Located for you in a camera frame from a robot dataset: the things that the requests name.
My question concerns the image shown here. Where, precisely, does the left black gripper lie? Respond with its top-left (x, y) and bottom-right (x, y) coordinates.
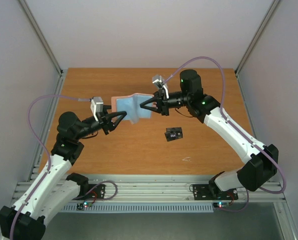
top-left (74, 104), bottom-right (126, 140)

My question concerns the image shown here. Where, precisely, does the pink leather card holder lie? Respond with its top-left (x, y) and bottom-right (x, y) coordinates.
top-left (111, 93), bottom-right (153, 124)

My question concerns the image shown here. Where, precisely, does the black VIP credit card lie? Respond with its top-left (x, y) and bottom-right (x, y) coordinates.
top-left (166, 127), bottom-right (182, 135)

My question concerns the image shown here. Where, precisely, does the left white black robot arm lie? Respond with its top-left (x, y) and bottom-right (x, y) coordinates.
top-left (0, 105), bottom-right (127, 240)

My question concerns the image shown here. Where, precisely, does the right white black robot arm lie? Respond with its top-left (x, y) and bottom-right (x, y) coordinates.
top-left (140, 69), bottom-right (279, 198)

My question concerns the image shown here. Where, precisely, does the left controller board with LEDs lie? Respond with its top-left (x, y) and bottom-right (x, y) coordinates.
top-left (76, 201), bottom-right (93, 211)

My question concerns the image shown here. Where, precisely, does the controller board with leds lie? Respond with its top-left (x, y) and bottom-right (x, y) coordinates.
top-left (76, 201), bottom-right (93, 211)
top-left (213, 201), bottom-right (233, 209)

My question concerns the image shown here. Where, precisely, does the right controller board with LEDs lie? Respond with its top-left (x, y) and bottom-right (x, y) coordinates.
top-left (213, 201), bottom-right (233, 209)

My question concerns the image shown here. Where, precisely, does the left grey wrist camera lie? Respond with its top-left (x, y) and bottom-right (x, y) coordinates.
top-left (90, 96), bottom-right (103, 121)

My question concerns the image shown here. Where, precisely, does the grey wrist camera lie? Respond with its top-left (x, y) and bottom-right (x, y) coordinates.
top-left (152, 75), bottom-right (169, 99)
top-left (90, 96), bottom-right (103, 121)

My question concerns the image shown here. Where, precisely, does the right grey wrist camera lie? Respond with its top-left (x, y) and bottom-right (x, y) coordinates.
top-left (152, 75), bottom-right (169, 99)

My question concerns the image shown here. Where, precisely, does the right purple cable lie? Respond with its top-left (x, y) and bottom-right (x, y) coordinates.
top-left (163, 56), bottom-right (287, 195)

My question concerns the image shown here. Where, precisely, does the purple cable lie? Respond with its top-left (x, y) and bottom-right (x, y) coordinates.
top-left (9, 94), bottom-right (93, 240)
top-left (163, 56), bottom-right (287, 195)

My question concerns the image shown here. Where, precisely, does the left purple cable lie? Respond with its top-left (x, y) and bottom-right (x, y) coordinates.
top-left (9, 94), bottom-right (93, 240)

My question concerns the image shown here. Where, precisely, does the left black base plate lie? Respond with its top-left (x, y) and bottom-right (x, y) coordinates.
top-left (73, 184), bottom-right (106, 201)

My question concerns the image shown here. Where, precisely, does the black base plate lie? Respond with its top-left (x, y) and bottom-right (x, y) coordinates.
top-left (189, 184), bottom-right (239, 201)
top-left (73, 184), bottom-right (106, 201)

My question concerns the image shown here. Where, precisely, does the aluminium rail base frame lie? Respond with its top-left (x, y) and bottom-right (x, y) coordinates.
top-left (16, 174), bottom-right (287, 204)

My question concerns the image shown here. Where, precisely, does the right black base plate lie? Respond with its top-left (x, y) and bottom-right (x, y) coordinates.
top-left (189, 184), bottom-right (239, 201)

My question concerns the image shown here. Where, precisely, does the grey slotted cable duct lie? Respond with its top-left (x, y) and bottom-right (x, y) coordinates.
top-left (60, 202), bottom-right (214, 214)

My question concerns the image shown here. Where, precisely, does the left aluminium corner post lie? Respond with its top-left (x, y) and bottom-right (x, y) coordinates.
top-left (16, 0), bottom-right (64, 77)

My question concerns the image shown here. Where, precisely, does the aluminium corner post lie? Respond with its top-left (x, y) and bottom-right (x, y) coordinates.
top-left (16, 0), bottom-right (64, 77)
top-left (235, 0), bottom-right (282, 78)

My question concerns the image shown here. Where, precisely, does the right aluminium corner post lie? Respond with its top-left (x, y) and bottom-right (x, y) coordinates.
top-left (235, 0), bottom-right (282, 78)

